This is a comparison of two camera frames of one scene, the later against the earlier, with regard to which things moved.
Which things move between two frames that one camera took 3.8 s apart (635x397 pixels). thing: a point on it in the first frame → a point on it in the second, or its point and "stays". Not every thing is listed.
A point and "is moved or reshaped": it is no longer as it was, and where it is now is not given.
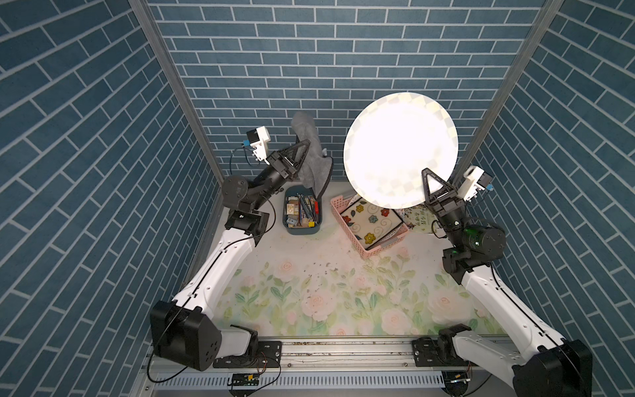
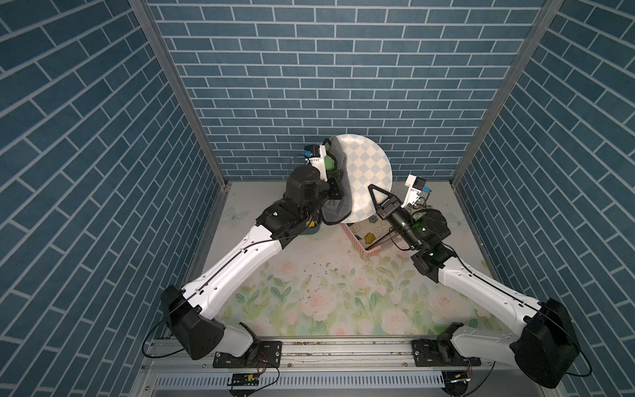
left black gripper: (279, 164) → (334, 185)
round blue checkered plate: (391, 141) is moved or reshaped
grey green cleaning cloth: (316, 167) → (336, 211)
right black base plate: (426, 354) stays
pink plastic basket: (337, 204) stays
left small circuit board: (245, 380) stays
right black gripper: (444, 203) → (389, 207)
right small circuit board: (455, 382) stays
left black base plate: (266, 354) stays
